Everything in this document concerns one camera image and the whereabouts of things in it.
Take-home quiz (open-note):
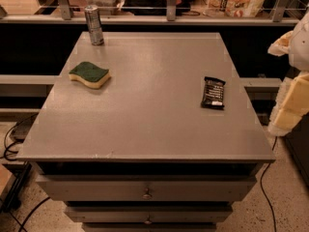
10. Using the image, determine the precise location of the drawer with knob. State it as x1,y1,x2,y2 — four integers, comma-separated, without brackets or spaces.
65,206,233,224
37,175,256,202

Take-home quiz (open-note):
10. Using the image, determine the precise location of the grey drawer cabinet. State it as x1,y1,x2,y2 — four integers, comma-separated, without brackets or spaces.
18,33,274,232

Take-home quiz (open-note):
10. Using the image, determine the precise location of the green yellow sponge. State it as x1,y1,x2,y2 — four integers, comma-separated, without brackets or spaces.
69,62,111,89

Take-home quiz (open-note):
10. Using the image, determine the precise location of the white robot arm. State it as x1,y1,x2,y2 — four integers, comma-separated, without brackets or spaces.
267,14,309,136

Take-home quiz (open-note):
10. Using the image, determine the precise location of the black rxbar chocolate wrapper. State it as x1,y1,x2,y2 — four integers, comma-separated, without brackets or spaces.
201,76,226,109

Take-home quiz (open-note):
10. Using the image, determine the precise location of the black cable right floor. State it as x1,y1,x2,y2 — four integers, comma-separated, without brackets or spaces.
259,135,279,232

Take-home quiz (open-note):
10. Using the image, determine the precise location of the silver redbull can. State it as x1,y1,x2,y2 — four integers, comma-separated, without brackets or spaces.
84,5,104,45

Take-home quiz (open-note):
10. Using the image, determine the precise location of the top drawer with knob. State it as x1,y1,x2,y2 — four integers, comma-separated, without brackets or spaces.
37,175,256,202

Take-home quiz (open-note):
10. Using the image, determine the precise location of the metal railing frame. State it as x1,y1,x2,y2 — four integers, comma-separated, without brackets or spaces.
0,0,308,25

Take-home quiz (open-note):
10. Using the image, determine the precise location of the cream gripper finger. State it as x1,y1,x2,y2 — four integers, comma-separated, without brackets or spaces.
267,31,293,56
267,72,309,136

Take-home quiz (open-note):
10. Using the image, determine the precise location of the black cables left floor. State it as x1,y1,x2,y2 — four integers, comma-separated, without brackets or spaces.
2,112,40,161

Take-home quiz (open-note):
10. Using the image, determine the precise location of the black bag behind rail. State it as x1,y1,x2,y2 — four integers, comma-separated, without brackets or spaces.
122,0,194,15

